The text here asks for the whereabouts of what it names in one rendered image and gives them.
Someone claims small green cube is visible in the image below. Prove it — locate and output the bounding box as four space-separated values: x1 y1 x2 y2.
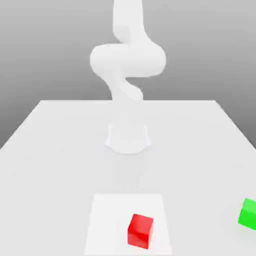
237 197 256 231

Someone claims small red cube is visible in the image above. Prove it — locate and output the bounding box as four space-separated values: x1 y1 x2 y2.
127 213 154 250

